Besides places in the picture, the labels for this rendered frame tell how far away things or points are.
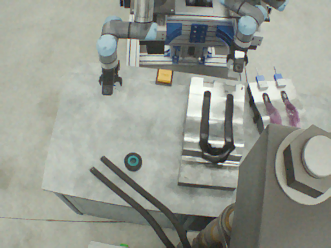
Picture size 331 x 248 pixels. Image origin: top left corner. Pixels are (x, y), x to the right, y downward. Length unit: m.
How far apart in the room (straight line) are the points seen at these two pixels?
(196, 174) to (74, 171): 0.55
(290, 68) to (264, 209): 2.68
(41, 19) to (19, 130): 1.06
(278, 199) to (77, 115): 1.47
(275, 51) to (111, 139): 1.80
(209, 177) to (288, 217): 1.21
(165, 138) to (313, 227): 1.35
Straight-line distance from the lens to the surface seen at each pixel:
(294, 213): 0.51
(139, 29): 1.49
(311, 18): 3.62
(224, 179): 1.70
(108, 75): 1.59
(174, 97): 1.88
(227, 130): 1.73
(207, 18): 1.99
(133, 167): 1.71
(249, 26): 1.54
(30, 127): 2.82
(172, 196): 1.72
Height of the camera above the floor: 2.47
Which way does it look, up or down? 67 degrees down
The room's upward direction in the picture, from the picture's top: 5 degrees clockwise
